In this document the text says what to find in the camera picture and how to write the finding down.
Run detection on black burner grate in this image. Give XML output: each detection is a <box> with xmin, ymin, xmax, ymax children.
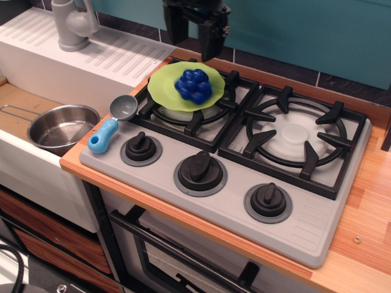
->
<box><xmin>133</xmin><ymin>58</ymin><xmax>260</xmax><ymax>153</ymax></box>
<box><xmin>219</xmin><ymin>85</ymin><xmax>372</xmax><ymax>200</ymax></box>

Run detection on green plastic plate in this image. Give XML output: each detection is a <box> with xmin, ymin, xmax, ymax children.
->
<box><xmin>147</xmin><ymin>61</ymin><xmax>225</xmax><ymax>112</ymax></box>

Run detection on wooden drawer fronts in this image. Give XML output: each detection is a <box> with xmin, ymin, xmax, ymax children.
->
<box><xmin>1</xmin><ymin>186</ymin><xmax>120</xmax><ymax>292</ymax></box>

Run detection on grey spoon blue handle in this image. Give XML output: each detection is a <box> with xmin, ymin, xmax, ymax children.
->
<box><xmin>87</xmin><ymin>95</ymin><xmax>138</xmax><ymax>154</ymax></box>

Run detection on stainless steel pot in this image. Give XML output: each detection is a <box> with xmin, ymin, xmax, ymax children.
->
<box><xmin>1</xmin><ymin>105</ymin><xmax>100</xmax><ymax>157</ymax></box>

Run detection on black braided cable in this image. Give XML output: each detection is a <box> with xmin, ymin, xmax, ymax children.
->
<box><xmin>0</xmin><ymin>244</ymin><xmax>26</xmax><ymax>291</ymax></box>

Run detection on black left burner grate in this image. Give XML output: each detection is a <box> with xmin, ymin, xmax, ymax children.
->
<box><xmin>133</xmin><ymin>58</ymin><xmax>260</xmax><ymax>153</ymax></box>

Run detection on black stove knob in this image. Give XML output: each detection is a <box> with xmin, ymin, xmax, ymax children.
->
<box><xmin>120</xmin><ymin>131</ymin><xmax>163</xmax><ymax>167</ymax></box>
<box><xmin>174</xmin><ymin>151</ymin><xmax>228</xmax><ymax>197</ymax></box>
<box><xmin>244</xmin><ymin>183</ymin><xmax>293</xmax><ymax>224</ymax></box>

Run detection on grey toy stove top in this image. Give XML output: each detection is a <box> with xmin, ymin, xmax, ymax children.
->
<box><xmin>78</xmin><ymin>57</ymin><xmax>373</xmax><ymax>269</ymax></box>

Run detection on oven door with handle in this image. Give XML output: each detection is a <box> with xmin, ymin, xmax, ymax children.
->
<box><xmin>109</xmin><ymin>205</ymin><xmax>315</xmax><ymax>292</ymax></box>

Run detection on white toy sink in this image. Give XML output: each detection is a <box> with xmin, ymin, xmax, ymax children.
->
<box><xmin>1</xmin><ymin>8</ymin><xmax>174</xmax><ymax>233</ymax></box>

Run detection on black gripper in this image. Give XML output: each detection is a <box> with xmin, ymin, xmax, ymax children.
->
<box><xmin>163</xmin><ymin>1</ymin><xmax>230</xmax><ymax>62</ymax></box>

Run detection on black right stove knob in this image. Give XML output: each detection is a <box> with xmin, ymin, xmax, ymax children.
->
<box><xmin>244</xmin><ymin>183</ymin><xmax>293</xmax><ymax>224</ymax></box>

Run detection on black middle stove knob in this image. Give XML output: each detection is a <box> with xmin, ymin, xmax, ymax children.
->
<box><xmin>174</xmin><ymin>151</ymin><xmax>228</xmax><ymax>197</ymax></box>

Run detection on black right burner grate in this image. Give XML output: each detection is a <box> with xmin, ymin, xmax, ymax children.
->
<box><xmin>219</xmin><ymin>85</ymin><xmax>372</xmax><ymax>200</ymax></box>

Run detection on grey toy faucet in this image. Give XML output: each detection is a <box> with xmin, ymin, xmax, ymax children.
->
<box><xmin>51</xmin><ymin>0</ymin><xmax>99</xmax><ymax>52</ymax></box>

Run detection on black left stove knob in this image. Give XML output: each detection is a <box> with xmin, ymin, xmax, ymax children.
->
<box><xmin>120</xmin><ymin>131</ymin><xmax>163</xmax><ymax>167</ymax></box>

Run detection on blue toy blueberry cluster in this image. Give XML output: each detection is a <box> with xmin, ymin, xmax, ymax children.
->
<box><xmin>174</xmin><ymin>69</ymin><xmax>213</xmax><ymax>105</ymax></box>

